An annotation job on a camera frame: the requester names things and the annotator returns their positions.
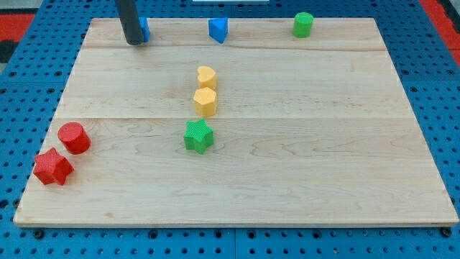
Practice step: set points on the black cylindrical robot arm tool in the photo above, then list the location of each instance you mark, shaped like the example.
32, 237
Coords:
130, 23

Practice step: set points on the green star block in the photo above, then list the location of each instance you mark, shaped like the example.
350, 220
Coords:
198, 136

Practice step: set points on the red star block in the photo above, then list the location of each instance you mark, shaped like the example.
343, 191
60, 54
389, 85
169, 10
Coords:
52, 167

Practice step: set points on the yellow hexagon block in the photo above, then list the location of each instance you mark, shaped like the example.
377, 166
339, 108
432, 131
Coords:
205, 102

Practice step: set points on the wooden board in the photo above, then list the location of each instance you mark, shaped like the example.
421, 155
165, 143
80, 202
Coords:
308, 133

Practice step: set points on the yellow heart block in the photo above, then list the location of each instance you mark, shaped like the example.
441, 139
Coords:
207, 77

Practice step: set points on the blue triangle block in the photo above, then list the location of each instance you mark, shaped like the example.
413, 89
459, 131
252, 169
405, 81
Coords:
218, 29

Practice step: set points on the green cylinder block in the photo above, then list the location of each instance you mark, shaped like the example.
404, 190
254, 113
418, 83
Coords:
303, 23

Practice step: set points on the blue cube block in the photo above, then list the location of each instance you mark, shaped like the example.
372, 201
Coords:
144, 28

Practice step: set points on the red cylinder block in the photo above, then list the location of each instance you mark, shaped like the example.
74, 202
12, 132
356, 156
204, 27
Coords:
75, 139

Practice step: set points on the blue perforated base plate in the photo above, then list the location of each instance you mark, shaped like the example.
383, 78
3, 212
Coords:
422, 44

